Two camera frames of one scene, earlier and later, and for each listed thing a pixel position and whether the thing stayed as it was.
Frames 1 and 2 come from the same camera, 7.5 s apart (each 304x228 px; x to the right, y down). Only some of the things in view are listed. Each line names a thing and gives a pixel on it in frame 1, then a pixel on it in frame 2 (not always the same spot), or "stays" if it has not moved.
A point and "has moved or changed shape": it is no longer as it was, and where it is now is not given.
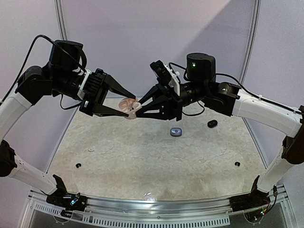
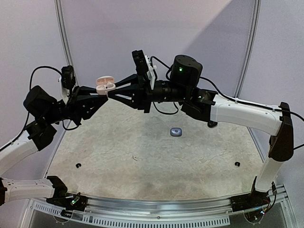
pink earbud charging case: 130,106 has moved or changed shape
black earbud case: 212,123 stays
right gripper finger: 156,90 -> 127,81
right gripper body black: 172,102 -> 144,92
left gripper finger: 114,85 -> 87,91
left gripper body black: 96,92 -> 72,109
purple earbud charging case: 175,132 stays
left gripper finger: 103,110 -> 90,104
